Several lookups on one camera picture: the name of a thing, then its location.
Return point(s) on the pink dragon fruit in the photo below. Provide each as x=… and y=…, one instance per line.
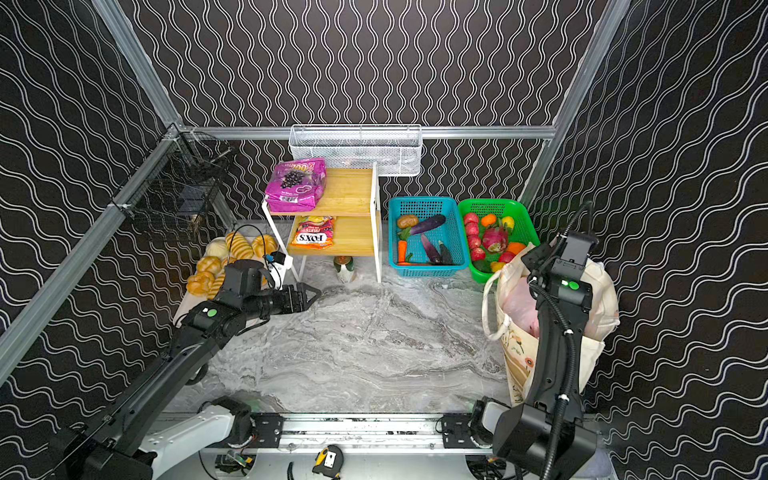
x=495, y=239

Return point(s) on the purple snack bag left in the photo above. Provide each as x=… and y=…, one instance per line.
x=296, y=186

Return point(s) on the brown potato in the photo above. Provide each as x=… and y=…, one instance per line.
x=407, y=222

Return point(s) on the teal plastic basket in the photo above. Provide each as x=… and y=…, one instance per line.
x=441, y=252

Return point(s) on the green plastic basket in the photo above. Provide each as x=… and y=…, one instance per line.
x=477, y=215

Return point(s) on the white wire wall basket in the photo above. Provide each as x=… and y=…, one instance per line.
x=393, y=150

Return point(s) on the pink plastic bag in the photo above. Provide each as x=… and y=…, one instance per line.
x=520, y=306

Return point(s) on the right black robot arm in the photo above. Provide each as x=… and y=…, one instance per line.
x=545, y=434

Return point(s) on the orange carrot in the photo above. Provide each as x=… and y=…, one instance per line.
x=402, y=251

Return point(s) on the yellow black tape measure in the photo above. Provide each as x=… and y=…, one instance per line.
x=329, y=462

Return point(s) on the purple eggplant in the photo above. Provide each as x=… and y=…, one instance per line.
x=428, y=224

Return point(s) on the beige bread tray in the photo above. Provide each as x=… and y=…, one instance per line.
x=218, y=253

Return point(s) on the green glass bottle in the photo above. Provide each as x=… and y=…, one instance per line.
x=345, y=268

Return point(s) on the white wooden two-tier shelf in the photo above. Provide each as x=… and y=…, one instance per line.
x=352, y=199

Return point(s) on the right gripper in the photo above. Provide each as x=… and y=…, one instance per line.
x=541, y=258

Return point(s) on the red Fox's candy bag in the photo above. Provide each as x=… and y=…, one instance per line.
x=315, y=232

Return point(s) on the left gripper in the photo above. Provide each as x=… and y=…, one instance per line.
x=300, y=298

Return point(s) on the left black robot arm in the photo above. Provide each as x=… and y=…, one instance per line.
x=116, y=444

